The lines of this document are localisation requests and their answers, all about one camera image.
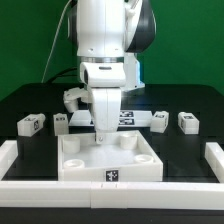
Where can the white marker base plate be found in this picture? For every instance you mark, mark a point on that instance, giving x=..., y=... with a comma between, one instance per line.
x=128, y=118

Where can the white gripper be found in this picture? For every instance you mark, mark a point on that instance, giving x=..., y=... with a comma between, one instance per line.
x=106, y=103

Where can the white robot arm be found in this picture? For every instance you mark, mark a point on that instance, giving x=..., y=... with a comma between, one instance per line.
x=109, y=35

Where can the white U-shaped obstacle fence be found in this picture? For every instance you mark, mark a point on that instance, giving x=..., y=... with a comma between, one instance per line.
x=158, y=195

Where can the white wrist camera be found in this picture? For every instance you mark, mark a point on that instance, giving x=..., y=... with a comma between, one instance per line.
x=102, y=75

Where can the white square tabletop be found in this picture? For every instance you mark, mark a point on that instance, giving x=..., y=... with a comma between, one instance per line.
x=123, y=156

